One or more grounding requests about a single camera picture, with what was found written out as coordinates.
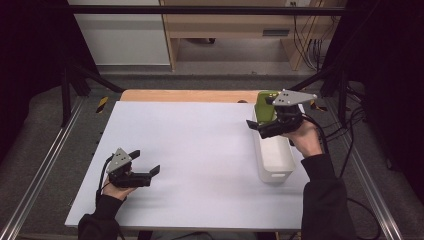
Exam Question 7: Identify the grey desk handle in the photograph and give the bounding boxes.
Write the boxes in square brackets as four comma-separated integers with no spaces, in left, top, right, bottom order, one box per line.
[262,29,291,37]

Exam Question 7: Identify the person's left hand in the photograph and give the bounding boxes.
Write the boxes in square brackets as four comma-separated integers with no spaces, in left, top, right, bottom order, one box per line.
[102,176,138,202]

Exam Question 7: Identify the green phone case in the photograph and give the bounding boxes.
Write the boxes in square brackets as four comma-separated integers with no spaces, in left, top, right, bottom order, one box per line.
[254,90,280,124]

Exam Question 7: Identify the white table cover sheet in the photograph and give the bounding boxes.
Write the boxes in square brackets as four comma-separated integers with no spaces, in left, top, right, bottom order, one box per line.
[64,100,346,232]

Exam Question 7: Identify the person's right hand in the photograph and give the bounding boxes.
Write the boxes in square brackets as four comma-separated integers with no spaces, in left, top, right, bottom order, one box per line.
[283,119,324,158]

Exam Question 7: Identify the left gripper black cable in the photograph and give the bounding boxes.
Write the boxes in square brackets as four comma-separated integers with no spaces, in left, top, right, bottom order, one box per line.
[95,154,115,205]

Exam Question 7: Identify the white plastic bin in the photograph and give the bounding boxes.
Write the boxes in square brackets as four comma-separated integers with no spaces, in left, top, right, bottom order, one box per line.
[252,105,297,184]

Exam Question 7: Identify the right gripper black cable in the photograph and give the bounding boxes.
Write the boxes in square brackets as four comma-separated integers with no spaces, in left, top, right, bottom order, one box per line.
[301,112,383,240]

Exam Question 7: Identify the black yellow tape marker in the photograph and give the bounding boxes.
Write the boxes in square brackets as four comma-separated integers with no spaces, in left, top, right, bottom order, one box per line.
[95,96,110,114]
[309,99,328,113]

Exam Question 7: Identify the black horizontal bar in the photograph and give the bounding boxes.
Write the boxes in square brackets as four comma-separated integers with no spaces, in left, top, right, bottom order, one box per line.
[43,4,348,16]

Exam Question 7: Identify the aluminium rail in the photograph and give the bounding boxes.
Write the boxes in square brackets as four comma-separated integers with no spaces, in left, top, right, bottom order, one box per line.
[0,96,86,240]
[324,98,404,240]

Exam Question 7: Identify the white cabinet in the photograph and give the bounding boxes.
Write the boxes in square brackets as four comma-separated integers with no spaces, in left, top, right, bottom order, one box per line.
[67,0,171,67]

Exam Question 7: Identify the black metal stand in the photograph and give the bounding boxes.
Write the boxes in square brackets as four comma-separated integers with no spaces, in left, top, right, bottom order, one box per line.
[60,59,125,128]
[283,63,351,128]

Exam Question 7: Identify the wooden table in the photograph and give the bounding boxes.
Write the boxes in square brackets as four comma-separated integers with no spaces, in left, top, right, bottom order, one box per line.
[119,89,299,105]

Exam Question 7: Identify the black floor cables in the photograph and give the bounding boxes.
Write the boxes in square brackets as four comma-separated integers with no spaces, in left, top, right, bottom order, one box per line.
[319,83,368,146]

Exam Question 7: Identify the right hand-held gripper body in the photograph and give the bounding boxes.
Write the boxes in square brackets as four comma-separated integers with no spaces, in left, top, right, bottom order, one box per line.
[258,88,318,140]

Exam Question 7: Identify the black curtain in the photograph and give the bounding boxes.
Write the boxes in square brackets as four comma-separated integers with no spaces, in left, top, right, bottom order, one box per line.
[0,0,98,164]
[328,0,424,194]

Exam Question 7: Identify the hanging black cable bundle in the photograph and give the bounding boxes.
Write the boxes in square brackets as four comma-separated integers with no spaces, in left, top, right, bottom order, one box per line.
[291,1,334,72]

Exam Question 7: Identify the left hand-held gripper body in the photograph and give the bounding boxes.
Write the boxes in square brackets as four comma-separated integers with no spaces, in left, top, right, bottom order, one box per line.
[105,147,153,189]

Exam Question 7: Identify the wooden desk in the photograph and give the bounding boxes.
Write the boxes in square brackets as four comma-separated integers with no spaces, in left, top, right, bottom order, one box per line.
[159,0,348,72]

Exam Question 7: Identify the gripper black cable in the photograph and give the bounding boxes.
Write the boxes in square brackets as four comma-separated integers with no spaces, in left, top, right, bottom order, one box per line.
[301,112,383,240]
[95,154,115,205]

